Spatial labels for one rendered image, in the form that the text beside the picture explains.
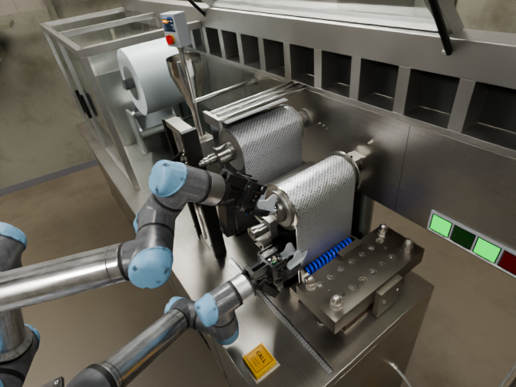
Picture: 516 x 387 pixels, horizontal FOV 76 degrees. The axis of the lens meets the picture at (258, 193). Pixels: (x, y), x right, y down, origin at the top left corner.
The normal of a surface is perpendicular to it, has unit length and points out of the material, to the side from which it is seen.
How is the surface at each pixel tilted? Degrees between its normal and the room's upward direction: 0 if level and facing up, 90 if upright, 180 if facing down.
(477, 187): 90
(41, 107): 90
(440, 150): 90
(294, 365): 0
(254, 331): 0
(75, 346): 0
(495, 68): 90
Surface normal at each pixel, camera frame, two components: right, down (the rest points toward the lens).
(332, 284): -0.11, -0.79
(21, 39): 0.46, 0.50
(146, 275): 0.15, 0.58
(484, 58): -0.81, 0.43
